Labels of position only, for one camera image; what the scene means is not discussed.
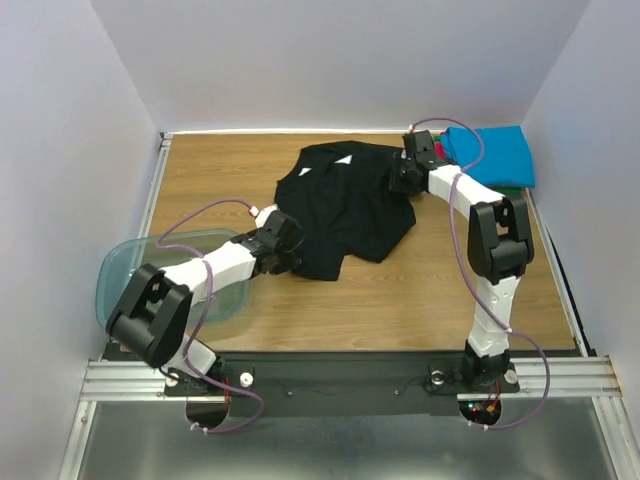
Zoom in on black t-shirt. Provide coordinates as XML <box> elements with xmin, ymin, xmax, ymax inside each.
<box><xmin>274</xmin><ymin>140</ymin><xmax>416</xmax><ymax>281</ymax></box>

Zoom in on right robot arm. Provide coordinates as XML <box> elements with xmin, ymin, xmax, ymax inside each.
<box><xmin>389</xmin><ymin>154</ymin><xmax>534</xmax><ymax>390</ymax></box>

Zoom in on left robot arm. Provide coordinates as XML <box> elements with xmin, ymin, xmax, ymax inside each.
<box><xmin>103</xmin><ymin>226</ymin><xmax>303</xmax><ymax>394</ymax></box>

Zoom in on folded red t-shirt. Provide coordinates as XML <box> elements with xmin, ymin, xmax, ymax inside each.
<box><xmin>434</xmin><ymin>142</ymin><xmax>452</xmax><ymax>163</ymax></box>

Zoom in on folded blue t-shirt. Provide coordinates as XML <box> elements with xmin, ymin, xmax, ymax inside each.
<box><xmin>440</xmin><ymin>126</ymin><xmax>536</xmax><ymax>188</ymax></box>

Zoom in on folded green t-shirt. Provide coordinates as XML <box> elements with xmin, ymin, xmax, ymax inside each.
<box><xmin>433</xmin><ymin>135</ymin><xmax>522</xmax><ymax>195</ymax></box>

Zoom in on clear blue plastic bin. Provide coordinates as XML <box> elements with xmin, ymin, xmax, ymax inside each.
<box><xmin>95</xmin><ymin>228</ymin><xmax>250</xmax><ymax>327</ymax></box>

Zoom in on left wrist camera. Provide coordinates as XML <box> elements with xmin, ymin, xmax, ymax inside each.
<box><xmin>260</xmin><ymin>210</ymin><xmax>304</xmax><ymax>252</ymax></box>

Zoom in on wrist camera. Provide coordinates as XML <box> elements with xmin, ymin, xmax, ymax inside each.
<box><xmin>403</xmin><ymin>130</ymin><xmax>438</xmax><ymax>163</ymax></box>
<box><xmin>260</xmin><ymin>210</ymin><xmax>304</xmax><ymax>252</ymax></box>

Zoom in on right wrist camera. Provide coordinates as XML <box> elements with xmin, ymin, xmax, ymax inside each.
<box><xmin>403</xmin><ymin>130</ymin><xmax>438</xmax><ymax>163</ymax></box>

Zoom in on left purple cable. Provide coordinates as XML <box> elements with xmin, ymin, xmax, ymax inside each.
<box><xmin>155</xmin><ymin>199</ymin><xmax>266</xmax><ymax>435</ymax></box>

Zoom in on purple cable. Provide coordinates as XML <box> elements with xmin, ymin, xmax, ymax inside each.
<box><xmin>155</xmin><ymin>199</ymin><xmax>266</xmax><ymax>435</ymax></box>
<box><xmin>412</xmin><ymin>117</ymin><xmax>554</xmax><ymax>431</ymax></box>

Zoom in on left aluminium side rail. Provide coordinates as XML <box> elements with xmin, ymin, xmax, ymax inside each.
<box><xmin>137</xmin><ymin>132</ymin><xmax>174</xmax><ymax>238</ymax></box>

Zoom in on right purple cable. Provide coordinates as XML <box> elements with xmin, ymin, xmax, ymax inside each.
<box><xmin>412</xmin><ymin>117</ymin><xmax>554</xmax><ymax>431</ymax></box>

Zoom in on aluminium frame rail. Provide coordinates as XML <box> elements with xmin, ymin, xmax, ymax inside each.
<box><xmin>80</xmin><ymin>357</ymin><xmax>622</xmax><ymax>402</ymax></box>

